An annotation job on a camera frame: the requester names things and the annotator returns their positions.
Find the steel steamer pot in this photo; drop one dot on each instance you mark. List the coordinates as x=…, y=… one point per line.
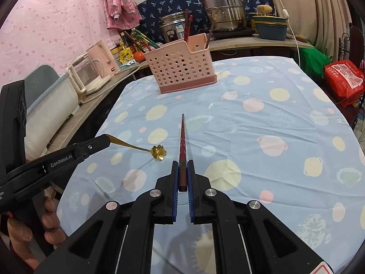
x=225, y=8

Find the dark red patterned chopstick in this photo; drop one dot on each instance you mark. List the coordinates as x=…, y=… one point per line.
x=182, y=148

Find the beige curtain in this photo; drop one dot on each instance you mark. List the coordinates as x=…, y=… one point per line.
x=313, y=5

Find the red tomato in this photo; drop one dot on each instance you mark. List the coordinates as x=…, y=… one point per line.
x=139, y=56

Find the glass kettle white base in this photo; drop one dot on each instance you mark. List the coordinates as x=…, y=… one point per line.
x=88, y=77

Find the pink floral garment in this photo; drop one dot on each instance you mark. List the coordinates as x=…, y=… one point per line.
x=119, y=2

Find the pink plastic utensil holder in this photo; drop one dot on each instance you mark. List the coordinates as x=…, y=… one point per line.
x=182, y=68

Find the person's left hand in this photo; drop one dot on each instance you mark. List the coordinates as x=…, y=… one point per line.
x=54, y=222

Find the white blue plastic appliance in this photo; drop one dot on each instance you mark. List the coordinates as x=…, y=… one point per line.
x=51, y=111

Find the yellow bowl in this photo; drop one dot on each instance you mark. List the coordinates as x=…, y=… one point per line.
x=269, y=19

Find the steel rice cooker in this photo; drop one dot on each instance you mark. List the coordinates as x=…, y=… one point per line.
x=171, y=27

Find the green cloth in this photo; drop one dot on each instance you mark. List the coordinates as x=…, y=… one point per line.
x=312, y=62

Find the brown loofah sponge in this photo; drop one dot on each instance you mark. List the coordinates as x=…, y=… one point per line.
x=264, y=9

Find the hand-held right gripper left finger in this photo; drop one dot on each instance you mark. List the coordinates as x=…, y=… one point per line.
x=174, y=197

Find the wood-grain side counter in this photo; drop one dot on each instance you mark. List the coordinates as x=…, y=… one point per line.
x=99, y=100

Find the gold flower spoon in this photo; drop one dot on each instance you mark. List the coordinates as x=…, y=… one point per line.
x=158, y=151

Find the dark sauce bottle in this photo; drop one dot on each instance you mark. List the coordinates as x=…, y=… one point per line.
x=123, y=38

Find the dark metal chair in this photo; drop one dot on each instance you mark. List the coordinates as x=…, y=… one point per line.
x=355, y=42

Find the red plastic bag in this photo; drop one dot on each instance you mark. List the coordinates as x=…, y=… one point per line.
x=345, y=80

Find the yellow food packet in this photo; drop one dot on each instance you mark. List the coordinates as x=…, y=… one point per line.
x=126, y=56

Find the pink electric kettle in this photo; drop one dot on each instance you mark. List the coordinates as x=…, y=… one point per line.
x=102, y=57

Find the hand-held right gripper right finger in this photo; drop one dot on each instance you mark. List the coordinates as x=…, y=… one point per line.
x=191, y=197

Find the pink dotted cloth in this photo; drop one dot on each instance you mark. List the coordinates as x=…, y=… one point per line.
x=42, y=20

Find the green chopstick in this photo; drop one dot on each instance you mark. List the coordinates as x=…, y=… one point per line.
x=144, y=42
x=148, y=38

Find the navy printed cloth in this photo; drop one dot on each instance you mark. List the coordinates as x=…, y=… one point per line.
x=171, y=2

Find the yellow can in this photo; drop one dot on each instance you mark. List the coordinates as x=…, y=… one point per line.
x=251, y=20

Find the blue printed tablecloth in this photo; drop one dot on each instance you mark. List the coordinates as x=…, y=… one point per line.
x=256, y=134

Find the blue white packet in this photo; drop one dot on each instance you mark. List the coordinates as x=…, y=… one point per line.
x=129, y=64

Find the black induction cooker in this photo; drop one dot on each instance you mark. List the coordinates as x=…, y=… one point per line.
x=233, y=33

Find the grey stone counter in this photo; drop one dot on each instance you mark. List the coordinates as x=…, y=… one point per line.
x=256, y=44

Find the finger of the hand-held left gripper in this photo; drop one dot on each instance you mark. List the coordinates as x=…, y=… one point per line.
x=92, y=148

